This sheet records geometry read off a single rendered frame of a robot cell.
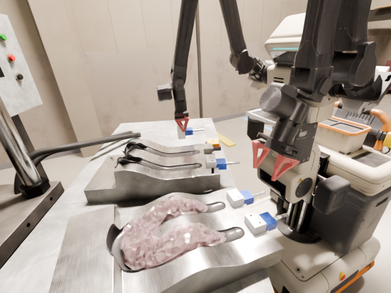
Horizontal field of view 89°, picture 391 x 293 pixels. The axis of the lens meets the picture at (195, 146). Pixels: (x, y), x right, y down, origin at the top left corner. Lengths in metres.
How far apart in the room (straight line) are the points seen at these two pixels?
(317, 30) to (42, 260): 0.89
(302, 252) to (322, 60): 1.05
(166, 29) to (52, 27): 1.35
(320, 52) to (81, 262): 0.67
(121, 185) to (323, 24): 0.72
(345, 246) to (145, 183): 1.04
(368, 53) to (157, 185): 0.69
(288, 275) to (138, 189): 0.86
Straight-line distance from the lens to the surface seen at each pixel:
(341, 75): 0.64
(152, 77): 3.17
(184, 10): 0.83
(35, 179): 1.05
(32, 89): 1.32
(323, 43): 0.54
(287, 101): 0.49
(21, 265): 0.79
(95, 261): 0.53
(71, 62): 2.85
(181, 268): 0.49
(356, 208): 1.19
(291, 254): 1.32
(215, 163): 0.75
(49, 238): 0.82
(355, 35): 0.63
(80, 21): 3.08
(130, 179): 0.76
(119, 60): 3.08
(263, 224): 0.59
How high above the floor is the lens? 1.31
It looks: 27 degrees down
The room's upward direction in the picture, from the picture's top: 3 degrees counter-clockwise
